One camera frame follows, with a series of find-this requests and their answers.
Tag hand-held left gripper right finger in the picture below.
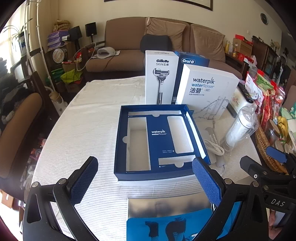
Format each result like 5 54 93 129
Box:
192 157 270 241

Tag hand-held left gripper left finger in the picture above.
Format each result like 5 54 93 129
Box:
22 156 102 241

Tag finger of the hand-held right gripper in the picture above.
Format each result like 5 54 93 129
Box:
240 156 278 188
265 146 296 173

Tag white charging cable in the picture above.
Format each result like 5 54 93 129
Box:
205 139 225 156

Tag white water flosser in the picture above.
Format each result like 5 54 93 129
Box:
220 107 257 153

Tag grey fabric pouch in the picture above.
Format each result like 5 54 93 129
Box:
201 126 225 166

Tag blue water flosser tray box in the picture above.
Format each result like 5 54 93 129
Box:
114 104 211 186

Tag white Waterpik waterflosser box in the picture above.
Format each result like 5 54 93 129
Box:
176 64 240 120

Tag striped cloth-covered desktop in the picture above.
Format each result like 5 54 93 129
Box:
23 75 275 241

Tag wicker basket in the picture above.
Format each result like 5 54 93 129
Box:
254 126 289 173

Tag glass jar brown lid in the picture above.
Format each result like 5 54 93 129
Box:
264 120 281 142

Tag bunch of bananas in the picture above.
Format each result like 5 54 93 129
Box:
276 116 289 136

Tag reflective metal box blue print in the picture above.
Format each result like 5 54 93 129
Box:
127 197 213 241

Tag white printed tissue box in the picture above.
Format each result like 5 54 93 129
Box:
231 85 258 112

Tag black remote control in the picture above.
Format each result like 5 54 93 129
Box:
238 83 254 103

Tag white red snack bag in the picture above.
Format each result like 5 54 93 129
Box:
245 72 265 102

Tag green printed snack bag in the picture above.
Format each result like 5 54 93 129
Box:
257 75 277 91

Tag wooden chair brown cushion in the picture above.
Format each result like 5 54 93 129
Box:
0 71 47 179

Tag dark wooden cabinet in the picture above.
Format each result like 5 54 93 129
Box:
252 36 278 72

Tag cardboard box red top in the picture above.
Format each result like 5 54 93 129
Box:
232 35 253 57

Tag blue toothbrush box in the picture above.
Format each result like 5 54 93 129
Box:
173 51 210 102

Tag white razor box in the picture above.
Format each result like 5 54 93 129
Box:
145 50 180 105

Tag round printed tin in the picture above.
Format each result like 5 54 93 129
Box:
52 47 67 63

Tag beige smooth sofa cushion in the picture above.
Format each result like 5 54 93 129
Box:
190 23 226 63

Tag white curved appliance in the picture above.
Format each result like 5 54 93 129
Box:
97 47 116 59

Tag white coat rack pole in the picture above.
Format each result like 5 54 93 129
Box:
24 0 58 93

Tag purple packs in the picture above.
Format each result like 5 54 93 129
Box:
47 31 70 48

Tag black speaker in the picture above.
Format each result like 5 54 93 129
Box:
85 22 96 37
69 26 82 42

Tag dark lumbar pillow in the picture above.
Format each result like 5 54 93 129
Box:
140 34 173 52

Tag brown sofa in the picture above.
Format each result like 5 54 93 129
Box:
84 17 243 80

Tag woven straw basket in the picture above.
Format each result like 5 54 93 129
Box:
53 20 71 32

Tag beige wrinkled sofa cushion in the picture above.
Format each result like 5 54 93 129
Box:
146 17 186 45

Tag potted plant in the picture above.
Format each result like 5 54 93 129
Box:
2 24 26 56

